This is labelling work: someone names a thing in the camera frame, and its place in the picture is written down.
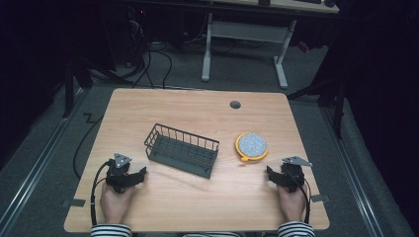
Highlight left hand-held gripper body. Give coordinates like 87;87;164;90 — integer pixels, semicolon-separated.
105;152;135;195

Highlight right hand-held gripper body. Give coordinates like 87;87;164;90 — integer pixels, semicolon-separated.
278;155;313;195

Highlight yellow bowl with blue cloth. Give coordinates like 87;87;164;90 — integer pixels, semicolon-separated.
234;131;269;163

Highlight dark wire basket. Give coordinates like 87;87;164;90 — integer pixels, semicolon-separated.
143;122;220;180

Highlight person's right hand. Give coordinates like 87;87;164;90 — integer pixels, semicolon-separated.
276;184;309;223

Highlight person's left hand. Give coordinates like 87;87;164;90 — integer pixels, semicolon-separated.
100;182;135;225

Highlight black metal stand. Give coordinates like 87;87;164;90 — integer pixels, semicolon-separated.
287;77;348;140
61;55;95;119

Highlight dark computer tower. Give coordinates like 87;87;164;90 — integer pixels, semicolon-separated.
125;5;148;68

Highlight white-legged desk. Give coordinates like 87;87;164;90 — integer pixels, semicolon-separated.
200;0;341;90

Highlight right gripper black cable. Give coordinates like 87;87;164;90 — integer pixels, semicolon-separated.
291;171;312;225

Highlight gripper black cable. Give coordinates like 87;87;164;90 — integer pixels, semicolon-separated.
291;171;312;225
90;160;112;227

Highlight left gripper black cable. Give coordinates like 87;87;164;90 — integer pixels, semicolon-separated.
90;160;112;227

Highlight metal floor rail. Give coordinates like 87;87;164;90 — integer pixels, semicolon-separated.
0;86;89;235
319;104;385;237

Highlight black floor cable bundle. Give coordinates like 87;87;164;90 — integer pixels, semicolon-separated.
88;39;174;90

